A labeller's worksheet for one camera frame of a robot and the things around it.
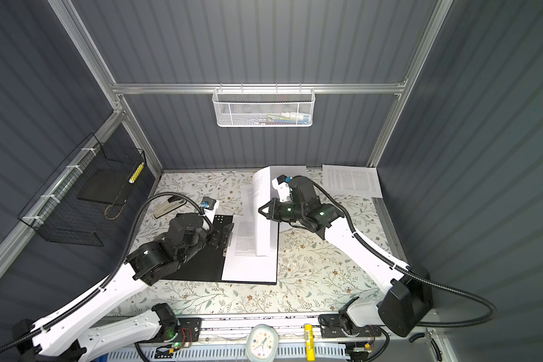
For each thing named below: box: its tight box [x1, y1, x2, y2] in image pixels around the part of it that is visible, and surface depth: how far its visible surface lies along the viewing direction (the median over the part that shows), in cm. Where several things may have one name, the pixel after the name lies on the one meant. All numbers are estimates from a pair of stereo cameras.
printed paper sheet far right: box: [322, 164, 384, 199], surface depth 118 cm
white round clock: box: [245, 323, 280, 362], surface depth 70 cm
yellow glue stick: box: [303, 324, 316, 362], surface depth 71 cm
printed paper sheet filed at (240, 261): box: [221, 214, 280, 283], surface depth 89 cm
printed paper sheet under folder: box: [252, 165, 282, 258], surface depth 74 cm
